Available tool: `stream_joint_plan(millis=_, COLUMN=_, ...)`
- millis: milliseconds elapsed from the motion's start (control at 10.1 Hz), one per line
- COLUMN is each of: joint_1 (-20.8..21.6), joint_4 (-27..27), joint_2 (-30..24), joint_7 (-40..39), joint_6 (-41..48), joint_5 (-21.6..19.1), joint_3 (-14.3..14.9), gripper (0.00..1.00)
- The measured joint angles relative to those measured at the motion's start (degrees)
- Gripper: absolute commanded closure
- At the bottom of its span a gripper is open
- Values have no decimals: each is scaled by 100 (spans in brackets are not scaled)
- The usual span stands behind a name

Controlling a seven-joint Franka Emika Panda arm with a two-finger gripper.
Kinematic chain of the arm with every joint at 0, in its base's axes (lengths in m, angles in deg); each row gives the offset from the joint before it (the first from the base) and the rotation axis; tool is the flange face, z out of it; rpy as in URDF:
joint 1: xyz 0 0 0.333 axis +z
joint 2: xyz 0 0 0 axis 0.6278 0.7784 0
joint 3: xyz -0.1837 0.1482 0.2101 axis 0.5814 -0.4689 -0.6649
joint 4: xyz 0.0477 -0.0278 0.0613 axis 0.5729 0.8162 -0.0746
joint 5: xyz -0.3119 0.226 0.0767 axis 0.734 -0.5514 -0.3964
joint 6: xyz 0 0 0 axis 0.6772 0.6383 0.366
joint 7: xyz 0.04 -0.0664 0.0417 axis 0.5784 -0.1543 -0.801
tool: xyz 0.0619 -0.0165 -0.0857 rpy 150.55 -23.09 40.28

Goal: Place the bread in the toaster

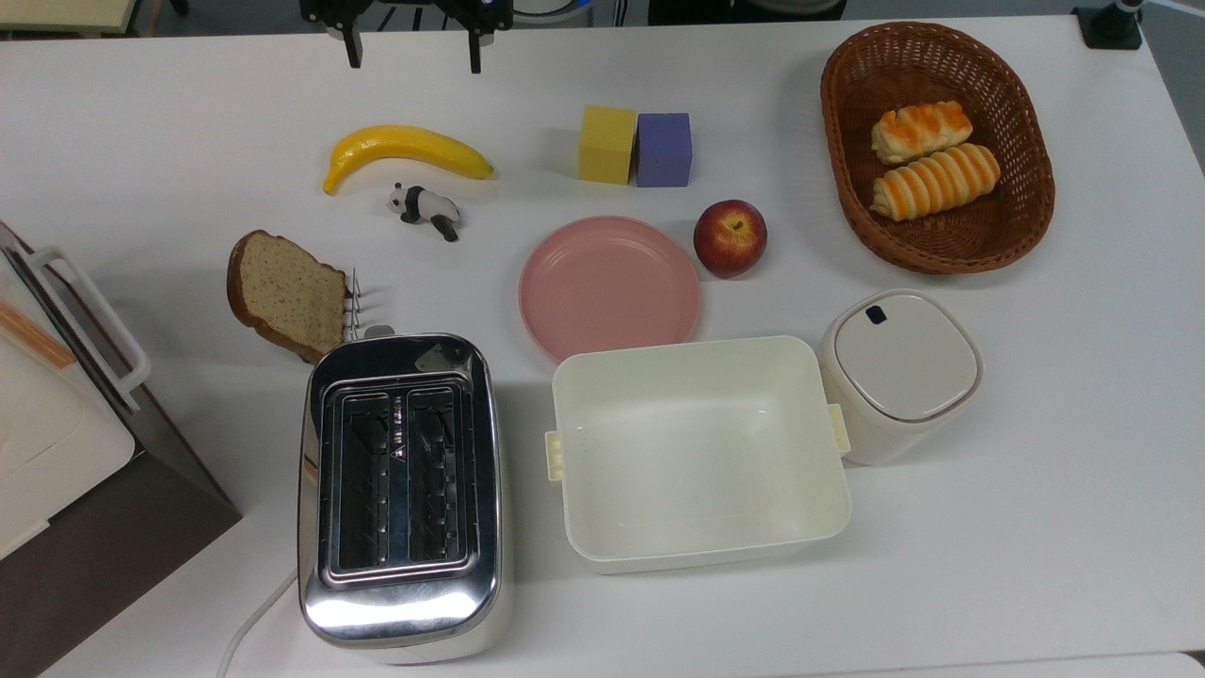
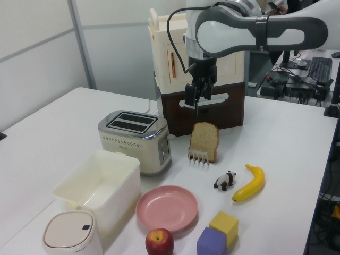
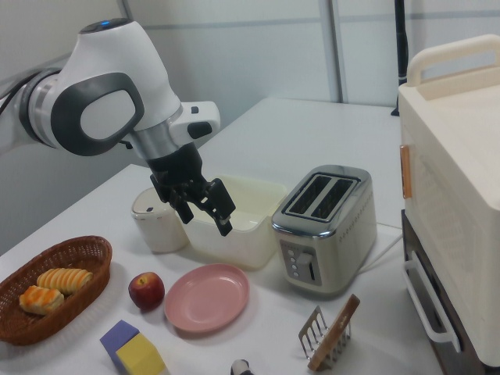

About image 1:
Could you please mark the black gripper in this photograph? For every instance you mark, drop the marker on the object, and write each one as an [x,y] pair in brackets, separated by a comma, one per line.
[405,9]

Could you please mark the brown bread slice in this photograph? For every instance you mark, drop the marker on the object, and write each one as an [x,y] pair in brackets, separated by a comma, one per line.
[287,297]

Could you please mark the chrome two-slot toaster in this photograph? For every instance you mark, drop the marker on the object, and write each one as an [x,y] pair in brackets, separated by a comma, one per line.
[400,490]

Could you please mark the short orange-striped bread roll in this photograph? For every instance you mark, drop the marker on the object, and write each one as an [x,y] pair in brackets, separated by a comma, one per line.
[921,130]

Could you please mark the long orange-striped bread roll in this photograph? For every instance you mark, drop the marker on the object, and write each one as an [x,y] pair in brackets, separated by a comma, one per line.
[934,181]

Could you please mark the yellow banana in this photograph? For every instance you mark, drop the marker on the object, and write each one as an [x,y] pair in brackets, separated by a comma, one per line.
[407,149]

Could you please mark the panda toy figure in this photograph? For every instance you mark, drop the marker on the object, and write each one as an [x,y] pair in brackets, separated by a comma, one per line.
[425,207]

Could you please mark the yellow foam cube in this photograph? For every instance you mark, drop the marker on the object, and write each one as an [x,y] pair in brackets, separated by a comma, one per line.
[607,143]

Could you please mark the purple foam cube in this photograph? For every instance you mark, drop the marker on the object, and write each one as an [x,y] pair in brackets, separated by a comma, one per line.
[664,149]

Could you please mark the pink plate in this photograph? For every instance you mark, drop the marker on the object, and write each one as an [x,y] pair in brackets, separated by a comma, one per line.
[610,287]

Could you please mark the yellow background table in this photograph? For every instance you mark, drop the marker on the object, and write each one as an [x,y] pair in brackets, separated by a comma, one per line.
[61,11]

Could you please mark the red apple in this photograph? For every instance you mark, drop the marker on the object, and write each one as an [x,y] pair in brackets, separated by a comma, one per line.
[730,237]

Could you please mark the cream plastic rectangular container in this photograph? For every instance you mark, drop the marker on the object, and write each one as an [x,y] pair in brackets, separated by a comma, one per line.
[697,452]

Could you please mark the white lidded trash bin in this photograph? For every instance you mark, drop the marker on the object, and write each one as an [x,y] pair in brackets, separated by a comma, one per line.
[899,372]

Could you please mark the brown wicker basket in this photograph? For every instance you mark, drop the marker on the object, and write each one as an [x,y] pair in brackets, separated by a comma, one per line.
[1017,226]

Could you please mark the black camera stand base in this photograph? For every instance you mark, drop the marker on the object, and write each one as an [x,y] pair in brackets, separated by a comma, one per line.
[1109,23]

